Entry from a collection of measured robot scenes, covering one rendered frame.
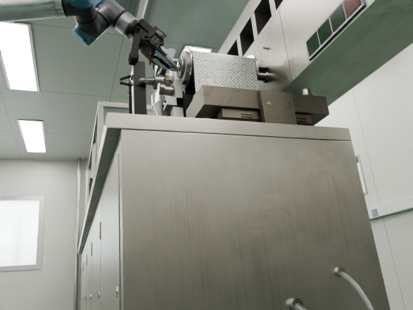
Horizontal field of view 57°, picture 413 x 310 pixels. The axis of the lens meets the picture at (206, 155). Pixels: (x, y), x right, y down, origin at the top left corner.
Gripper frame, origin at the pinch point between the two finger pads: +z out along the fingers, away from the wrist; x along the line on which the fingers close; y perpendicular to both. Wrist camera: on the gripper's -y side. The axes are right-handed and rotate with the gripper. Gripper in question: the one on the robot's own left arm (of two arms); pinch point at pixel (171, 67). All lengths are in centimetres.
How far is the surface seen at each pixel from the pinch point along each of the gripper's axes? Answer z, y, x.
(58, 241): -48, -20, 548
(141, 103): -3.7, -5.6, 24.9
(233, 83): 20.4, 5.6, -8.4
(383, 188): 202, 179, 185
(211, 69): 11.5, 4.2, -8.4
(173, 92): 6.3, -7.2, 0.2
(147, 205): 24, -55, -34
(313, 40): 31.4, 18.5, -32.6
